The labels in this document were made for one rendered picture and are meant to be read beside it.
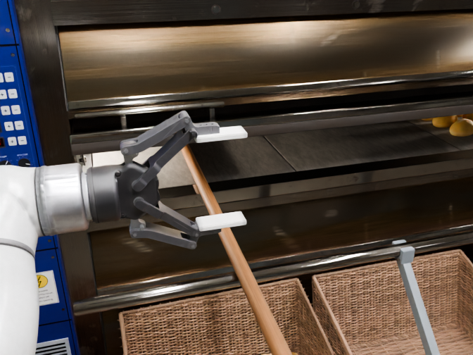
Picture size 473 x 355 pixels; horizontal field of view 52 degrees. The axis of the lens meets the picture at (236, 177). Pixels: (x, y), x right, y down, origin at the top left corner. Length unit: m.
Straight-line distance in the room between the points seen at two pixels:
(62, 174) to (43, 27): 0.57
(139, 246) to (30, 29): 0.62
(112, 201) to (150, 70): 0.59
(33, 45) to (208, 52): 0.39
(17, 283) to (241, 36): 0.84
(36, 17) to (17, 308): 0.73
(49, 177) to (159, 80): 0.59
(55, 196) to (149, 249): 0.78
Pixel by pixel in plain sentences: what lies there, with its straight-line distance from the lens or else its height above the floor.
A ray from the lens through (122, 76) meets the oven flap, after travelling 1.18.
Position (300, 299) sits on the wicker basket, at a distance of 1.55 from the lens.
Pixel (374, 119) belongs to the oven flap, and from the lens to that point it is 1.25.
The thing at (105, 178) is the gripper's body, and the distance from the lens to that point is 0.64.
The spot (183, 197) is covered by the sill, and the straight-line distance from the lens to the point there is 1.32.
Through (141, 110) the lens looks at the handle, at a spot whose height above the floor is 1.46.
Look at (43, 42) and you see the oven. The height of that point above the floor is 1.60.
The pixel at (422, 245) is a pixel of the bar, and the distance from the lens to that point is 1.20.
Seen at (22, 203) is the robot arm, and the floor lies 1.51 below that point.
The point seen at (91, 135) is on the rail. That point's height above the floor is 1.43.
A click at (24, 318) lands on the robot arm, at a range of 0.58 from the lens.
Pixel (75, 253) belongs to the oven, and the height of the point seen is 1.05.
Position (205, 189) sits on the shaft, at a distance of 1.28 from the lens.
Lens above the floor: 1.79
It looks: 26 degrees down
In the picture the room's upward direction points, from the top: straight up
